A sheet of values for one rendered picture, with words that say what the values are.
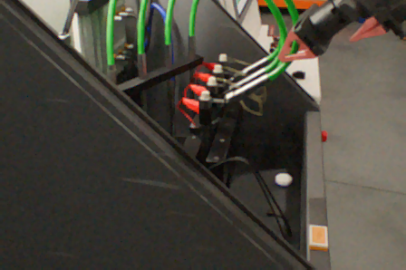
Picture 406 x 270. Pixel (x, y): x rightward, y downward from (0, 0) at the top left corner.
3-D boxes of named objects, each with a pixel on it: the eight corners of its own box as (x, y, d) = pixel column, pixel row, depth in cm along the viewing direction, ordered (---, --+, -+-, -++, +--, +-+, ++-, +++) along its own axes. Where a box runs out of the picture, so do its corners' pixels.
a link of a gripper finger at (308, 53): (264, 53, 87) (299, 24, 81) (275, 35, 92) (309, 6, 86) (288, 78, 88) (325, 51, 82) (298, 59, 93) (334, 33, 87)
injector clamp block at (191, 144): (222, 220, 104) (224, 161, 97) (178, 214, 105) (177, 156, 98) (240, 145, 133) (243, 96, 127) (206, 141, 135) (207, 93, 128)
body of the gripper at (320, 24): (292, 32, 81) (324, 5, 76) (307, 7, 88) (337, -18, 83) (318, 58, 82) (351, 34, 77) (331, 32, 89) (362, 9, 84)
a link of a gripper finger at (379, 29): (339, 19, 100) (377, -9, 95) (360, 44, 101) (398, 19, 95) (333, 26, 95) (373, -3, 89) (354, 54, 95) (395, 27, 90)
